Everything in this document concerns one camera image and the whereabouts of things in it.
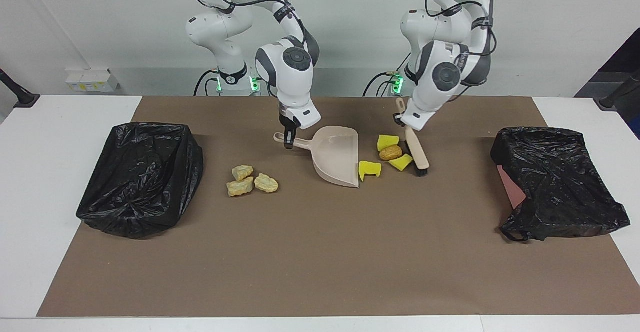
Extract wide yellow sponge piece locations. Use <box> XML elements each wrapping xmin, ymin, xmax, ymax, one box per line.
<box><xmin>376</xmin><ymin>134</ymin><xmax>401</xmax><ymax>151</ymax></box>

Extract brown lump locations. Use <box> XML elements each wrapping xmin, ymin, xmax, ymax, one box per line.
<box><xmin>379</xmin><ymin>144</ymin><xmax>404</xmax><ymax>161</ymax></box>

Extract beige hand brush black bristles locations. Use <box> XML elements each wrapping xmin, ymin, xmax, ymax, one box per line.
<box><xmin>395</xmin><ymin>97</ymin><xmax>431</xmax><ymax>177</ymax></box>

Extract wedge-shaped yellow sponge piece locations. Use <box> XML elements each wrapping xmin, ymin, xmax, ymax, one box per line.
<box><xmin>388</xmin><ymin>153</ymin><xmax>414</xmax><ymax>172</ymax></box>

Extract beige plastic dustpan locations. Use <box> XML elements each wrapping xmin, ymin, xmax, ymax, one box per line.
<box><xmin>273</xmin><ymin>126</ymin><xmax>361</xmax><ymax>189</ymax></box>

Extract notched yellow sponge green backing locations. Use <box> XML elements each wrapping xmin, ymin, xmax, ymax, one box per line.
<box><xmin>358</xmin><ymin>160</ymin><xmax>383</xmax><ymax>181</ymax></box>

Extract pink bin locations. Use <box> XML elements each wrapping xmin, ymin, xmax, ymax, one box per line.
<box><xmin>496</xmin><ymin>165</ymin><xmax>527</xmax><ymax>209</ymax></box>

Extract black trash bag bin liner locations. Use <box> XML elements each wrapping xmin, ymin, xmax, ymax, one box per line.
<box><xmin>76</xmin><ymin>121</ymin><xmax>205</xmax><ymax>239</ymax></box>

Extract black bag over pink bin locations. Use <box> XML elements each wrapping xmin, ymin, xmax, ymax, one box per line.
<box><xmin>490</xmin><ymin>126</ymin><xmax>632</xmax><ymax>243</ymax></box>

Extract brown paper table mat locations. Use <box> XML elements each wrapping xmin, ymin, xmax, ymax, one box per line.
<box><xmin>36</xmin><ymin>96</ymin><xmax>640</xmax><ymax>318</ymax></box>

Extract dark partition panel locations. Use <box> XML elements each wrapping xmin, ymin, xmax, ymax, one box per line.
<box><xmin>575</xmin><ymin>27</ymin><xmax>640</xmax><ymax>138</ymax></box>

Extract black left base cable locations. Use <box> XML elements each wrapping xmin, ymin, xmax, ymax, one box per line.
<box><xmin>362</xmin><ymin>71</ymin><xmax>401</xmax><ymax>97</ymax></box>

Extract black base cable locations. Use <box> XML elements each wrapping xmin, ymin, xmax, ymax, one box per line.
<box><xmin>362</xmin><ymin>71</ymin><xmax>401</xmax><ymax>97</ymax></box>
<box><xmin>194</xmin><ymin>70</ymin><xmax>223</xmax><ymax>96</ymax></box>

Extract black right base cable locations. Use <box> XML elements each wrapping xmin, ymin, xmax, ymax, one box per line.
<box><xmin>194</xmin><ymin>70</ymin><xmax>223</xmax><ymax>96</ymax></box>

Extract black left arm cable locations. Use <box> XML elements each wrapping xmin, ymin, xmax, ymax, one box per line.
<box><xmin>425</xmin><ymin>0</ymin><xmax>498</xmax><ymax>55</ymax></box>

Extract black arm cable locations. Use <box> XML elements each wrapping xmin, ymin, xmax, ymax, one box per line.
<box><xmin>175</xmin><ymin>0</ymin><xmax>308</xmax><ymax>48</ymax></box>
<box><xmin>425</xmin><ymin>0</ymin><xmax>498</xmax><ymax>55</ymax></box>

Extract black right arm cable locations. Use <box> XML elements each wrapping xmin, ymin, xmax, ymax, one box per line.
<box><xmin>175</xmin><ymin>0</ymin><xmax>308</xmax><ymax>48</ymax></box>

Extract white wall socket box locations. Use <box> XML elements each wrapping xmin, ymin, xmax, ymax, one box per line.
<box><xmin>65</xmin><ymin>68</ymin><xmax>121</xmax><ymax>93</ymax></box>

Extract black camera stand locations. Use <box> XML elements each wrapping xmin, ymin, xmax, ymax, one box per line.
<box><xmin>594</xmin><ymin>70</ymin><xmax>640</xmax><ymax>112</ymax></box>
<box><xmin>0</xmin><ymin>67</ymin><xmax>41</xmax><ymax>109</ymax></box>

